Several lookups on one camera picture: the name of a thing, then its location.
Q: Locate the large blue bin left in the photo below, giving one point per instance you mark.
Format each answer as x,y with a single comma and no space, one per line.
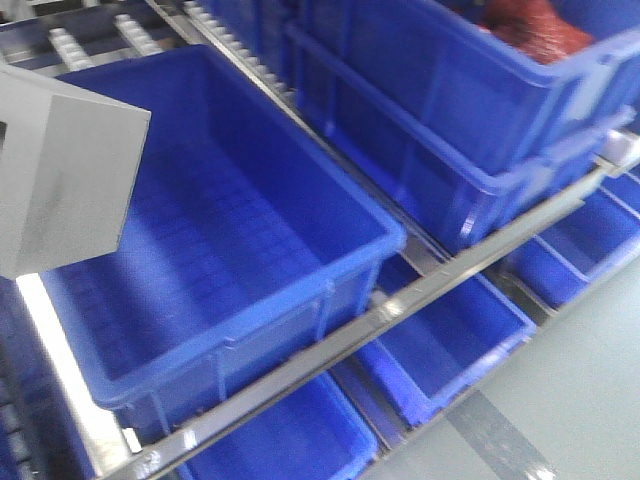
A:
244,244

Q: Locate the blue bin with red bags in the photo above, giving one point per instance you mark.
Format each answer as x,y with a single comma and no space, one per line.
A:
461,130

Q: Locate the gray square base block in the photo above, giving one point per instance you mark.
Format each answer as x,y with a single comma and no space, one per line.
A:
69,160

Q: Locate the red mesh bag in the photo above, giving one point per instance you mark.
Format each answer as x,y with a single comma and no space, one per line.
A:
533,28

